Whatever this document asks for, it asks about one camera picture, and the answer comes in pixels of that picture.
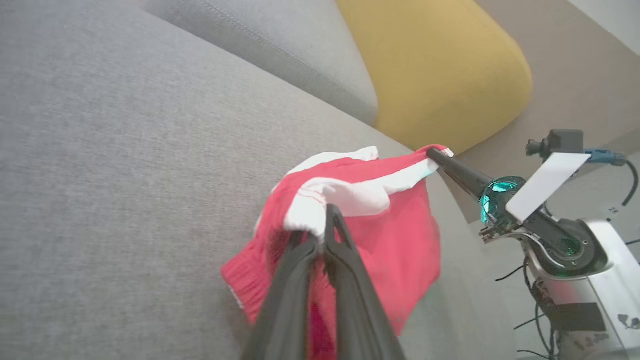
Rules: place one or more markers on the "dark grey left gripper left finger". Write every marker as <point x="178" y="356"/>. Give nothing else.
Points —
<point x="285" y="300"/>

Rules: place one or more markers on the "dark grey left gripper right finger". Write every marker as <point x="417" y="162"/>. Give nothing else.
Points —
<point x="355" y="300"/>

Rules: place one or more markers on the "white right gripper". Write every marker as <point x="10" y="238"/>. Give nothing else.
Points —
<point x="500" y="195"/>

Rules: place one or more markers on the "red shorts with white panels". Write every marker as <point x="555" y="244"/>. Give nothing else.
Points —
<point x="400" y="240"/>

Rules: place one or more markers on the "yellow sofa back cushion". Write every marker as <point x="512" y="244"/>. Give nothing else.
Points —
<point x="440" y="75"/>

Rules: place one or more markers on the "grey sofa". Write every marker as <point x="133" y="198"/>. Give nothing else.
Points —
<point x="125" y="175"/>

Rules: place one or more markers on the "grey fabric sofa seat cushion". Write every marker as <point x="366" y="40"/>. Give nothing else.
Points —
<point x="280" y="45"/>

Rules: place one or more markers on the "blue right camera connector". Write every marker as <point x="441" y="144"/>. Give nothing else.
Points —
<point x="605" y="156"/>

